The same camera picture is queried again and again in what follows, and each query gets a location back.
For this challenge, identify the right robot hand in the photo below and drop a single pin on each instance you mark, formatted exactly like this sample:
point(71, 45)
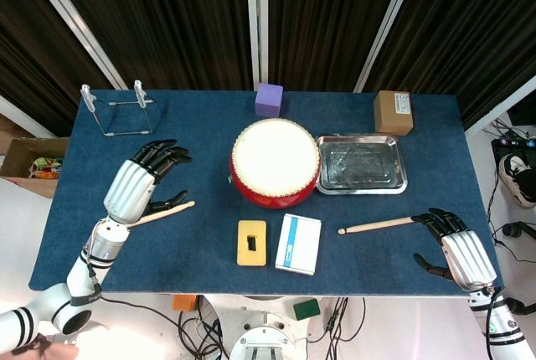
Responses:
point(467, 255)

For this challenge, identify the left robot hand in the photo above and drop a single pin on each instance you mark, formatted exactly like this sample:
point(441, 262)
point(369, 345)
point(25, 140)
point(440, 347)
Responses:
point(130, 184)

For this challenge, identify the wooden drumstick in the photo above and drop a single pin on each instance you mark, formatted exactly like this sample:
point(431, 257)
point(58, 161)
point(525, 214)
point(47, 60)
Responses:
point(176, 209)
point(377, 224)

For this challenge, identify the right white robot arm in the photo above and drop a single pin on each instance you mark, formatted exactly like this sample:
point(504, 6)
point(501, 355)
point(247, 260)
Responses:
point(508, 335)

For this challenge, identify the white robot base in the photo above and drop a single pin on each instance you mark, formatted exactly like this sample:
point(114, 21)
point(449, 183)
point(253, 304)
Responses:
point(259, 322)

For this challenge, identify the red drum with white skin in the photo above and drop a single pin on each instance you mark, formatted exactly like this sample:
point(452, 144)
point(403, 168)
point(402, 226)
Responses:
point(274, 159)

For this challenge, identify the black handheld device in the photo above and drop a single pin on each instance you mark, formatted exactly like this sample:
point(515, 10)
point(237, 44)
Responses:
point(517, 229)

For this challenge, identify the blue fabric table mat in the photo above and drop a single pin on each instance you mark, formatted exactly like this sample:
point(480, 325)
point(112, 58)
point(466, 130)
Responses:
point(188, 125)

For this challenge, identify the colourful snack bag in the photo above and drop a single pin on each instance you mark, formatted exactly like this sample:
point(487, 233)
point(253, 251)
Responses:
point(44, 167)

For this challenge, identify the black and white sneaker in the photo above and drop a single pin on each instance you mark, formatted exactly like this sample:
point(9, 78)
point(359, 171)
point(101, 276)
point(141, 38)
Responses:
point(517, 176)

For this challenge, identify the black device with lights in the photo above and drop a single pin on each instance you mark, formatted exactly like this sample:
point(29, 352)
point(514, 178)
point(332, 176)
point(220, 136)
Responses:
point(513, 148)

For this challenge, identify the open cardboard box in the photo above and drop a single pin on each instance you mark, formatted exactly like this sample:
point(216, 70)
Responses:
point(17, 152)

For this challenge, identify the yellow sponge with rectangular hole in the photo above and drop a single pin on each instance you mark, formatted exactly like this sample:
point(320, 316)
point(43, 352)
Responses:
point(251, 230)

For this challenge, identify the orange block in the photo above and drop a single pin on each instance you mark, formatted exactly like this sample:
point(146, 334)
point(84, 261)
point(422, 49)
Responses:
point(185, 302)

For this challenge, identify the rectangular metal tray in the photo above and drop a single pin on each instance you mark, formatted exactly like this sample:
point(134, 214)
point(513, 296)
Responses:
point(360, 165)

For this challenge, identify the small brown cardboard box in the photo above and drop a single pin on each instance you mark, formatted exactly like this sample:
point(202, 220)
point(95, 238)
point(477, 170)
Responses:
point(393, 115)

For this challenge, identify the purple foam cube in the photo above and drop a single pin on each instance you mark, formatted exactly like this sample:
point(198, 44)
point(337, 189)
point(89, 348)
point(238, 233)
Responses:
point(269, 98)

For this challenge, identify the white box with blue stripe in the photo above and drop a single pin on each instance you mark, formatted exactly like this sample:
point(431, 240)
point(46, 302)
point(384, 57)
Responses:
point(303, 243)

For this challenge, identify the black pleated curtain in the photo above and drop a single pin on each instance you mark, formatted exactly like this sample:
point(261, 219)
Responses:
point(25, 42)
point(167, 21)
point(326, 21)
point(469, 21)

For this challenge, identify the green block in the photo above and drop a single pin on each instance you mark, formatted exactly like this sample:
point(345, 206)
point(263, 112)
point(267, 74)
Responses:
point(306, 310)

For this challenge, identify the white frame post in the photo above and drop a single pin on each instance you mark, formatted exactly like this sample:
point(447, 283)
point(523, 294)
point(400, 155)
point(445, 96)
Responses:
point(256, 21)
point(71, 21)
point(498, 109)
point(387, 21)
point(25, 119)

